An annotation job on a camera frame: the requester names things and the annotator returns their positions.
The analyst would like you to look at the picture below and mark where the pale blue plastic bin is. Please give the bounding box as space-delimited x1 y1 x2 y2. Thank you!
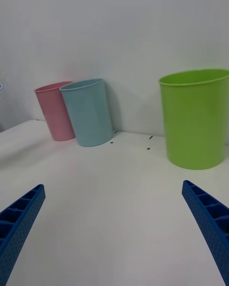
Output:
59 78 114 148

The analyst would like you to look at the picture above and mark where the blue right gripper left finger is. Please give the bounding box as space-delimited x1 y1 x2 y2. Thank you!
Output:
0 184 46 286

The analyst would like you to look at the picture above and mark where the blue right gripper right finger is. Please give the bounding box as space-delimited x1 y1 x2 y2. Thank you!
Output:
181 180 229 286

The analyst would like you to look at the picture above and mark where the pink plastic bin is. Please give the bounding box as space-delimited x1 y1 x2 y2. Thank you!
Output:
34 81 77 142

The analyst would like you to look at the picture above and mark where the green plastic bin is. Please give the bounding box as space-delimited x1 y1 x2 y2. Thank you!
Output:
157 68 229 171

